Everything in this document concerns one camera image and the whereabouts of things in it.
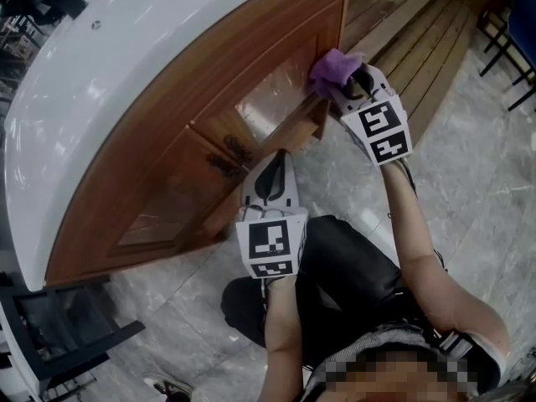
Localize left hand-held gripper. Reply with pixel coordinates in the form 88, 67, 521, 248
235, 150, 310, 281

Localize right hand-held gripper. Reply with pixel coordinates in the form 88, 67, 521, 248
330, 63, 415, 168

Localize purple grey cloth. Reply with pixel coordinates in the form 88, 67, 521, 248
308, 48, 368, 99

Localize wooden cabinet door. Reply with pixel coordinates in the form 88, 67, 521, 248
190, 27, 347, 158
106, 126, 248, 259

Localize person's left forearm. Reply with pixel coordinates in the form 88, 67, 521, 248
263, 276, 309, 402

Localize person's right forearm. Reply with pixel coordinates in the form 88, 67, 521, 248
383, 161, 439, 276

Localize wooden vanity cabinet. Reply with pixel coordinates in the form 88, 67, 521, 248
44, 0, 351, 288

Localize white sink countertop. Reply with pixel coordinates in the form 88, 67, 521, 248
3, 0, 301, 292

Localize wooden slatted platform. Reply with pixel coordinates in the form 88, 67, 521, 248
330, 0, 481, 140

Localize person's black trousers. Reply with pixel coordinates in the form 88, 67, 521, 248
220, 214, 420, 368

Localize blue chair black legs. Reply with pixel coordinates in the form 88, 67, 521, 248
477, 0, 536, 112

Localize person's grey mesh vest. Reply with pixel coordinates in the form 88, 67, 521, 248
303, 320, 502, 402

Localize dark metal rack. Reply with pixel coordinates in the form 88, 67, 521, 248
0, 13, 47, 100

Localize dark metal cabinet handle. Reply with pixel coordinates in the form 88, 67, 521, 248
204, 152, 245, 179
222, 134, 254, 162

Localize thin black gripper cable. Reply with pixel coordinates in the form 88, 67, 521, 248
387, 157, 450, 274

